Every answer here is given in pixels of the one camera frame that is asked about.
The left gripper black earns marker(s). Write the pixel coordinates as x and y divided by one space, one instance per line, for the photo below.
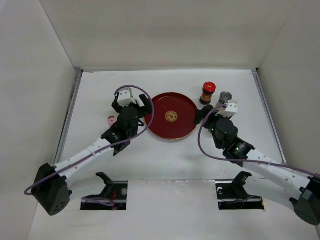
147 107

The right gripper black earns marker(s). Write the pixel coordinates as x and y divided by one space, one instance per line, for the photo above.
200 113

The pink lid spice jar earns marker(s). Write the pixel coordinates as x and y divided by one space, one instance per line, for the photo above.
111 120

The red lid sauce jar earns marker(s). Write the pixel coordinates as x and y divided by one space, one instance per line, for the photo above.
208 90

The clear top pepper grinder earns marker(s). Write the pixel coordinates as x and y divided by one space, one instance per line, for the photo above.
224 97

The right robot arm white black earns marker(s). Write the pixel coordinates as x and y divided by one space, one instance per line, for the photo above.
294 188

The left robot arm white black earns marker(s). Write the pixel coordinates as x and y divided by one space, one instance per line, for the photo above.
78 177

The red round lacquer tray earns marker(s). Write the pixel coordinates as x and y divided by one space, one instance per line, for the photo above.
174 116

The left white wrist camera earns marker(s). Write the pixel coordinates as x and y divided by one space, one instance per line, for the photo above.
125 97

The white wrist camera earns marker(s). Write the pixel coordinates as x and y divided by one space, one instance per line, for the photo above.
228 109
125 97

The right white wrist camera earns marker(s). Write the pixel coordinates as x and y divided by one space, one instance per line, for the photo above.
228 109

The metal table edge rail left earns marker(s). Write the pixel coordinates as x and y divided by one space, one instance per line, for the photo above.
69 113

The metal table edge rail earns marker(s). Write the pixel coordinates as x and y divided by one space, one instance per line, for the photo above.
267 111
69 113

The metal table edge rail right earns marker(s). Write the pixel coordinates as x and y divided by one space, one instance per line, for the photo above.
267 111

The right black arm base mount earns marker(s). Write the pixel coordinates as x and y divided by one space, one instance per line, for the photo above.
231 194

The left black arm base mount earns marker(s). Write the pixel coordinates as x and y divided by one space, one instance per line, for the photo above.
113 196

